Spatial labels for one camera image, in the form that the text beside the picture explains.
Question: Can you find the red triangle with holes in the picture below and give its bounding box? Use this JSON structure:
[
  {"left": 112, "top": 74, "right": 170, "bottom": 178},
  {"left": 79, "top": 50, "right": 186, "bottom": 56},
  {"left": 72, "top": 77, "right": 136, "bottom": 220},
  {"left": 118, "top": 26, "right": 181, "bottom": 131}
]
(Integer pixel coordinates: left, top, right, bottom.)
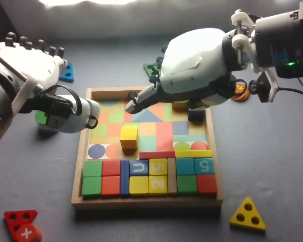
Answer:
[{"left": 4, "top": 209, "right": 38, "bottom": 241}]

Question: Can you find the yellow triangle with holes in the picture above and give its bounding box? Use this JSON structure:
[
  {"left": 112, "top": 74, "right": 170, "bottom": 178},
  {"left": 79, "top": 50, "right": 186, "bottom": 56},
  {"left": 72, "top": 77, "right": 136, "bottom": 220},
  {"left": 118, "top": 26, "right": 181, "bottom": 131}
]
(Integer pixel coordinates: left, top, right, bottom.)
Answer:
[{"left": 229, "top": 197, "right": 267, "bottom": 232}]

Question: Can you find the green triangle with holes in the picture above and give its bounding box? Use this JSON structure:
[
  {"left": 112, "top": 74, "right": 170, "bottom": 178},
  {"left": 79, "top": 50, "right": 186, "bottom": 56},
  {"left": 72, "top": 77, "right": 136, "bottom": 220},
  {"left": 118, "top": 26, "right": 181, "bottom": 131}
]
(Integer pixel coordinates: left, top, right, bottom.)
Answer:
[{"left": 143, "top": 63, "right": 163, "bottom": 77}]

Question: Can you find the yellow cube block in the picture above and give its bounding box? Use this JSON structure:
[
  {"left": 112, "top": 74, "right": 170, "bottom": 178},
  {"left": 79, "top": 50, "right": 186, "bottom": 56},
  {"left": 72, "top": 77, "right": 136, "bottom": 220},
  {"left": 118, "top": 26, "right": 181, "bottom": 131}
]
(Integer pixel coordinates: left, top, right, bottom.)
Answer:
[{"left": 120, "top": 125, "right": 139, "bottom": 151}]

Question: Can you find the white draped cloth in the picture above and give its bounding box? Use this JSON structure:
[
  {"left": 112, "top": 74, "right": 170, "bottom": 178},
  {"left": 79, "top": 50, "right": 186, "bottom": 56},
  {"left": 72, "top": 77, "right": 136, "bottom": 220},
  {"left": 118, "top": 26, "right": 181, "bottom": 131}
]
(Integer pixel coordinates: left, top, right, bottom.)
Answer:
[{"left": 2, "top": 0, "right": 303, "bottom": 42}]

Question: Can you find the stack of coloured rings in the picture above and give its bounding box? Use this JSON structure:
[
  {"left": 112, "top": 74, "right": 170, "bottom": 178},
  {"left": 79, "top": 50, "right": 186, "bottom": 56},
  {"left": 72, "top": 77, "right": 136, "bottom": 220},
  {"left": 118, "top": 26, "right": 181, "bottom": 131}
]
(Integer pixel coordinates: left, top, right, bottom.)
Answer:
[{"left": 34, "top": 109, "right": 60, "bottom": 138}]

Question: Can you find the dark blue cube block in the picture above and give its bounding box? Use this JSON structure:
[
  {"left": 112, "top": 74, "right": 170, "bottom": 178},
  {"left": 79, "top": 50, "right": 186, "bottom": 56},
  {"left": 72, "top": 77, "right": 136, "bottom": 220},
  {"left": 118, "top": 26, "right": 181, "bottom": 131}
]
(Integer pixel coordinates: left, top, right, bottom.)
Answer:
[{"left": 187, "top": 107, "right": 206, "bottom": 122}]

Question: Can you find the grey table cloth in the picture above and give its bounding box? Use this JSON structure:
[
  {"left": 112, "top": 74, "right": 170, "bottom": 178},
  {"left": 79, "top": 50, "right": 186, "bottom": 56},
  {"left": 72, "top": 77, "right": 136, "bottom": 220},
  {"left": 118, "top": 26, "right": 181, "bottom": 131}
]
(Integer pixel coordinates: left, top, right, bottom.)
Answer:
[{"left": 0, "top": 30, "right": 303, "bottom": 242}]

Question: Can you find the red cylinder with white cross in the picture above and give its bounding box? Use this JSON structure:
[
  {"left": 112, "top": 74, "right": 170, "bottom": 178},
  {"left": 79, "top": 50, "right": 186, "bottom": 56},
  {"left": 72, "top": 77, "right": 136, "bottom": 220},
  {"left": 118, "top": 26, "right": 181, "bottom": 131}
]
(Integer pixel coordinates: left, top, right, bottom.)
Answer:
[{"left": 16, "top": 223, "right": 43, "bottom": 242}]

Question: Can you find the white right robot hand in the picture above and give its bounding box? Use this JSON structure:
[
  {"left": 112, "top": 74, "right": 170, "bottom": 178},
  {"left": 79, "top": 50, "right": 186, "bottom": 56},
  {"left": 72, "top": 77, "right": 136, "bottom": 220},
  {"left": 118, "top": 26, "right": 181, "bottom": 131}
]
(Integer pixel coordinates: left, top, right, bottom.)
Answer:
[{"left": 124, "top": 27, "right": 249, "bottom": 113}]

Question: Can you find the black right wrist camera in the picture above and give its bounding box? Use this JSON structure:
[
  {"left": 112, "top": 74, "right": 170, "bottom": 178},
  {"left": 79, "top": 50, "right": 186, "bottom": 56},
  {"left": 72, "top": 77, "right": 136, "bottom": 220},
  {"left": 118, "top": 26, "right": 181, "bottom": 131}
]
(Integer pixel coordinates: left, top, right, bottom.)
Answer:
[{"left": 249, "top": 72, "right": 280, "bottom": 103}]

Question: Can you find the wooden puzzle tray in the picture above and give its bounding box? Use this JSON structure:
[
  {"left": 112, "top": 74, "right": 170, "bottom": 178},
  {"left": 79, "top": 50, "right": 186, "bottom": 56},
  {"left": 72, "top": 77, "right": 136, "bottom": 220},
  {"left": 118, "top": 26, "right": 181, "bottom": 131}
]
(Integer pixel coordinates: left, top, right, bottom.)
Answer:
[{"left": 71, "top": 87, "right": 224, "bottom": 210}]

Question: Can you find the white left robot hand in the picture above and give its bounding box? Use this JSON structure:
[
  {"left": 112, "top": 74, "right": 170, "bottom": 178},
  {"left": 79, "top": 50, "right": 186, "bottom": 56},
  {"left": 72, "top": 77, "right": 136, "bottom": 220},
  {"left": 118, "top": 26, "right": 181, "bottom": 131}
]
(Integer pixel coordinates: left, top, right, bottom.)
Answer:
[{"left": 0, "top": 31, "right": 102, "bottom": 134}]

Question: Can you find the blue triangle with holes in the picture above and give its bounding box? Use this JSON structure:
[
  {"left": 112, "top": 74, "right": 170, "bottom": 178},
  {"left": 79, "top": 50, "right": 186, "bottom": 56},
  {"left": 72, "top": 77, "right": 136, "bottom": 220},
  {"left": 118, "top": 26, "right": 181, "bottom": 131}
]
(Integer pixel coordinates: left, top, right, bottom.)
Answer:
[{"left": 58, "top": 62, "right": 75, "bottom": 83}]

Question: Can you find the orange swirl cookie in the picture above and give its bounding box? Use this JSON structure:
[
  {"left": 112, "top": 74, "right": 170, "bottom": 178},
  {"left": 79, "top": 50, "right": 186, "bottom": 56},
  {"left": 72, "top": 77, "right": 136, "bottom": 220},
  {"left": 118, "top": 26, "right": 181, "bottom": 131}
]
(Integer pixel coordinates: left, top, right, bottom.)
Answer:
[{"left": 231, "top": 83, "right": 250, "bottom": 103}]

